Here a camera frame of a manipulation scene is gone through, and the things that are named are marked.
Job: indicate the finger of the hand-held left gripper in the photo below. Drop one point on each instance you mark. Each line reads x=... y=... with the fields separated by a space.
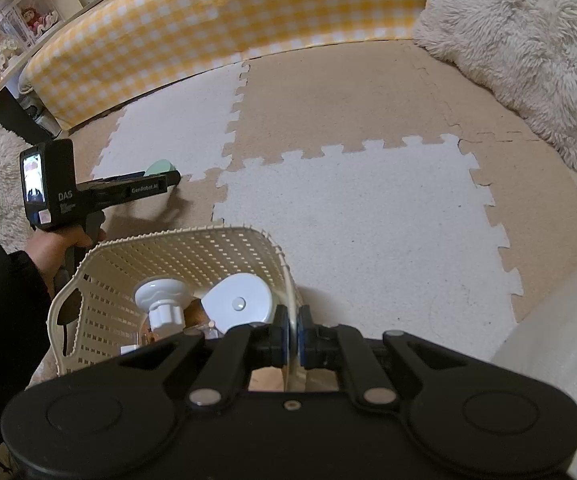
x=171 y=178

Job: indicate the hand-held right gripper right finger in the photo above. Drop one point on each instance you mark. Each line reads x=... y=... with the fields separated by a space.
x=302 y=338

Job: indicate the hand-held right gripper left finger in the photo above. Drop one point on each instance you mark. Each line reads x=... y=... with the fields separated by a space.
x=281 y=336

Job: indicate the green round lid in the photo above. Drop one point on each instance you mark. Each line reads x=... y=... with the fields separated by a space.
x=161 y=166

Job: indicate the white round tape measure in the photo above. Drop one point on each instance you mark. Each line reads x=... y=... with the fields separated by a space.
x=238 y=302

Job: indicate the cream plastic basket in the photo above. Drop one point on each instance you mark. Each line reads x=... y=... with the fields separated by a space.
x=168 y=255

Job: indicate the white suction knob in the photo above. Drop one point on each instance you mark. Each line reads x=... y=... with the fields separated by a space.
x=161 y=294

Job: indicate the person's left forearm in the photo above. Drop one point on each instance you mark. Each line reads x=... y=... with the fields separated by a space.
x=3 y=320

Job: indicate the person's left hand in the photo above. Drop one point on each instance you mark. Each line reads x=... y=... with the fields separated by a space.
x=51 y=251

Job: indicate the beige foam mat tile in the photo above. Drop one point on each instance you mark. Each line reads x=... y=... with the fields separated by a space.
x=533 y=200
x=133 y=220
x=343 y=100

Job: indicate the white foam mat tile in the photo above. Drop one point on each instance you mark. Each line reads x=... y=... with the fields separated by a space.
x=183 y=120
x=368 y=240

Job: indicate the clear case with red-haired doll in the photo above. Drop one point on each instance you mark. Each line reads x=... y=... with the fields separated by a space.
x=38 y=20

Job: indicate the yellow checkered mattress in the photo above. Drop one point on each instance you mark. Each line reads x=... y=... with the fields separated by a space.
x=208 y=25

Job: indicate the black and white printed cloth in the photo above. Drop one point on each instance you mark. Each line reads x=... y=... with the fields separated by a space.
x=1 y=466

